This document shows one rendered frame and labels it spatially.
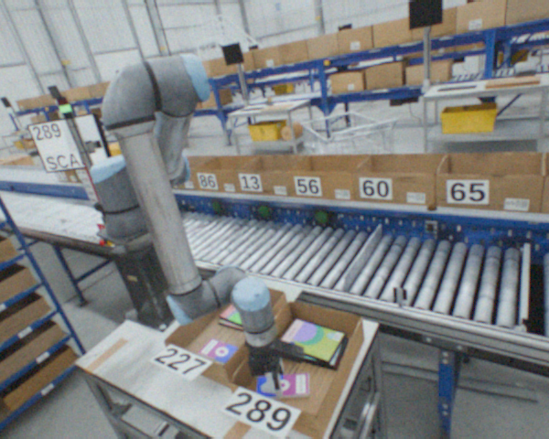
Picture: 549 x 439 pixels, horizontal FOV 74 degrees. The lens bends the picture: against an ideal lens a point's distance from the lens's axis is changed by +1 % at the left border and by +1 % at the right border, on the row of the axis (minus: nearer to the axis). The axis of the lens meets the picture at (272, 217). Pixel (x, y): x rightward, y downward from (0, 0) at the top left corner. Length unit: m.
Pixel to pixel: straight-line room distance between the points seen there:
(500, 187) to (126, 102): 1.45
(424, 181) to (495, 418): 1.12
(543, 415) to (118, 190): 2.05
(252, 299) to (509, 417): 1.50
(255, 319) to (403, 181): 1.11
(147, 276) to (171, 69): 0.86
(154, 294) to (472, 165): 1.60
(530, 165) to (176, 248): 1.63
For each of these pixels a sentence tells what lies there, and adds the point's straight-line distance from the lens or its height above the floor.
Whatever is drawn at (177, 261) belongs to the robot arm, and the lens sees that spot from 0.96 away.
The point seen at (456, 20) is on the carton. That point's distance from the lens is 6.26.
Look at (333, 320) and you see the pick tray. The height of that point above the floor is 0.80.
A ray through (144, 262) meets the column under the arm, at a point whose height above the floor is 1.04.
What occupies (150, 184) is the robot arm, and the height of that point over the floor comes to 1.45.
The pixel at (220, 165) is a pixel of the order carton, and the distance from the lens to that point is 2.78.
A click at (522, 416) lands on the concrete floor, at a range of 2.17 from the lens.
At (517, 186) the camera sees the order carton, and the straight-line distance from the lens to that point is 1.77.
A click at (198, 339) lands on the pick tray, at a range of 1.46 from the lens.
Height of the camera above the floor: 1.68
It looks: 25 degrees down
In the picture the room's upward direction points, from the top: 12 degrees counter-clockwise
